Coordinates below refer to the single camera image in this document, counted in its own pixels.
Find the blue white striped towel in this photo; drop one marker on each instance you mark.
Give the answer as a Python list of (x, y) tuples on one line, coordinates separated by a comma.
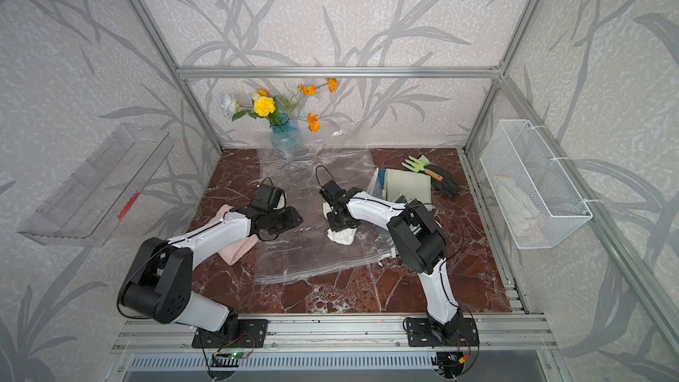
[(376, 186)]

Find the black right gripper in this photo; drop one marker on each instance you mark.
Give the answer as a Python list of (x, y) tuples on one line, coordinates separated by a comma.
[(333, 226)]

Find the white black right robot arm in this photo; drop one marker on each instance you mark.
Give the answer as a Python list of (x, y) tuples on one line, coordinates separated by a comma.
[(419, 242)]

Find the white cloth in basket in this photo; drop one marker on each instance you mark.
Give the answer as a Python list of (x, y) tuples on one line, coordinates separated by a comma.
[(520, 212)]

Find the circuit board with wires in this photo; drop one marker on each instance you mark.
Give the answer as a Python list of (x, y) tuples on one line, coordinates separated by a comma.
[(450, 366), (228, 359)]

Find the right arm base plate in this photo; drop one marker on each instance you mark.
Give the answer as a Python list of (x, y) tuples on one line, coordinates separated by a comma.
[(427, 332)]

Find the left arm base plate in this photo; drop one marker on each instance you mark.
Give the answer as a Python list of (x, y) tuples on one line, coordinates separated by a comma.
[(244, 333)]

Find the clear plastic vacuum bag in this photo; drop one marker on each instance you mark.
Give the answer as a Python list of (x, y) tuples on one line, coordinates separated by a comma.
[(306, 251)]

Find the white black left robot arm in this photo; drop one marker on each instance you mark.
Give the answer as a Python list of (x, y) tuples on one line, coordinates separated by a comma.
[(159, 282)]

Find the green garden fork wooden handle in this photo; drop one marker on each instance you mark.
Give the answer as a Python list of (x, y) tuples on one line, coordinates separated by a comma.
[(418, 166)]

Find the blue glass vase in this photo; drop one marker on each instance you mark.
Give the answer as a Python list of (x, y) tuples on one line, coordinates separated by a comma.
[(286, 139)]

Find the cream folded towel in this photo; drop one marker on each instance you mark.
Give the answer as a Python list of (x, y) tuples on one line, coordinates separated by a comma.
[(408, 185)]

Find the white wire mesh basket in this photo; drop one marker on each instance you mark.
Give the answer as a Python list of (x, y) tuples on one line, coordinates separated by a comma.
[(518, 150)]

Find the clear plastic wall shelf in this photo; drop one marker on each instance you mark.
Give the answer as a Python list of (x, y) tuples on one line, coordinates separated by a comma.
[(87, 208)]

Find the left circuit board with wires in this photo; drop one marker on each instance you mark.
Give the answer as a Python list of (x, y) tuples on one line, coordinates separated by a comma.
[(228, 359)]

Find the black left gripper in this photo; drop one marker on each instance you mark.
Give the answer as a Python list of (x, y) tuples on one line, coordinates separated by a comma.
[(293, 219)]

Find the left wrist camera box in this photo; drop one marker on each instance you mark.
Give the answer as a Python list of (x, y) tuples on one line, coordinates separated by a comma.
[(268, 198)]

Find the artificial flower bouquet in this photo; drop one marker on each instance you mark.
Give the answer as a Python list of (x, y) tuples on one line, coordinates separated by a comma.
[(278, 111)]

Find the right circuit board with wires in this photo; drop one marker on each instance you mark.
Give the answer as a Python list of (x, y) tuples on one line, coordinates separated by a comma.
[(450, 366)]

